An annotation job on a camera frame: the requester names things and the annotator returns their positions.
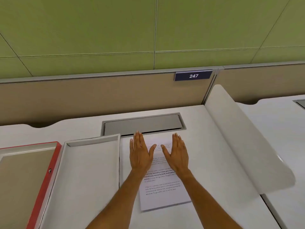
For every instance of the person's right hand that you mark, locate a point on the person's right hand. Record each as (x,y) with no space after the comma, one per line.
(177,158)

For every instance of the white shallow tray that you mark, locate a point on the white shallow tray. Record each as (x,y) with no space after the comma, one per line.
(88,178)

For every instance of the red shallow tray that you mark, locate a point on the red shallow tray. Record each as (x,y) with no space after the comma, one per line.
(21,178)

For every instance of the white printed paper sheet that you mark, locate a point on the white printed paper sheet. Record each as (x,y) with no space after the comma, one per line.
(164,190)

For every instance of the white curved desk divider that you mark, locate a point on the white curved desk divider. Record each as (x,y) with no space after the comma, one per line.
(245,140)

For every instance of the person's left hand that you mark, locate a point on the person's left hand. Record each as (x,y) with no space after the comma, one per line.
(140,157)

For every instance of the person's left little finger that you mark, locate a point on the person's left little finger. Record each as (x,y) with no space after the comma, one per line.
(131,145)

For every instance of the person's right forearm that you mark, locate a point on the person's right forearm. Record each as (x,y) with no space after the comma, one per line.
(205,200)

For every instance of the blue number sign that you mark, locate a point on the blue number sign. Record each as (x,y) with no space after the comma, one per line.
(193,76)

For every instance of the person's left forearm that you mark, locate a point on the person's left forearm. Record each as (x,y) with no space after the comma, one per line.
(121,200)

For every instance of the person's left thumb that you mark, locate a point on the person's left thumb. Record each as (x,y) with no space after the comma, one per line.
(152,150)

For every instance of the beige desk partition panel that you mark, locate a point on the beige desk partition panel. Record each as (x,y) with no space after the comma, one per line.
(262,83)
(95,97)

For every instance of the person's right thumb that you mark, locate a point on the person's right thumb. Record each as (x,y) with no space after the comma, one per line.
(165,150)

